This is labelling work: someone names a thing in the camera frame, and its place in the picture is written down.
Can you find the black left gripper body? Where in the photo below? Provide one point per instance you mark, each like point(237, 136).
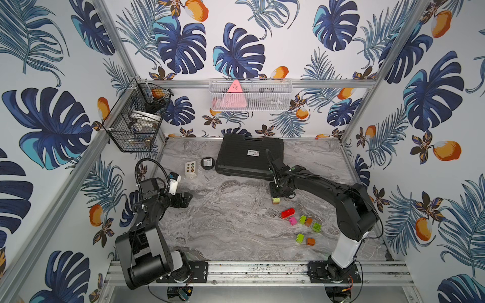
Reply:
point(182, 199)

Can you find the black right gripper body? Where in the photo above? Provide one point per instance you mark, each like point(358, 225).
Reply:
point(276, 190)

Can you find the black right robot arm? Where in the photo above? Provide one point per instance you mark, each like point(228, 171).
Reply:
point(355, 215)

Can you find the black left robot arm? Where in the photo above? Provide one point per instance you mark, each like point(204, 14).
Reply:
point(144, 254)

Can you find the red lego brick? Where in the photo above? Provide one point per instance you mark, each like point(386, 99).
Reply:
point(287, 213)

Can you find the green lego brick middle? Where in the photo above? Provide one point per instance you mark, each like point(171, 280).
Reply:
point(302, 219)

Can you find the green lego brick right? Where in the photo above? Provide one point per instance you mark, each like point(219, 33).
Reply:
point(316, 227)

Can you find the green lego brick front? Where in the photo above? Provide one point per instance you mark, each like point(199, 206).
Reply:
point(300, 238)

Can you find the orange lego brick front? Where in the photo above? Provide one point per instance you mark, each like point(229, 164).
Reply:
point(310, 242)

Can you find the white button control box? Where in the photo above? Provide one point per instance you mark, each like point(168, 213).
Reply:
point(190, 169)

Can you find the black round tape roll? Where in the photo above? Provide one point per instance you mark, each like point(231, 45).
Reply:
point(208, 163)

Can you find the black plastic tool case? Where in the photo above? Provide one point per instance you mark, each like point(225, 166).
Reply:
point(246, 156)

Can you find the pink triangle object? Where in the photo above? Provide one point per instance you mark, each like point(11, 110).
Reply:
point(234, 98)

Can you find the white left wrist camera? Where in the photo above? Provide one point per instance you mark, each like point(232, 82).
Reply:
point(174, 180)

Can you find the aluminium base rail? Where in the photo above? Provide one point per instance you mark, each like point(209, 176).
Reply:
point(296, 273)

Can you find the black wire basket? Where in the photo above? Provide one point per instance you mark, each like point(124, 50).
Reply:
point(135, 121)

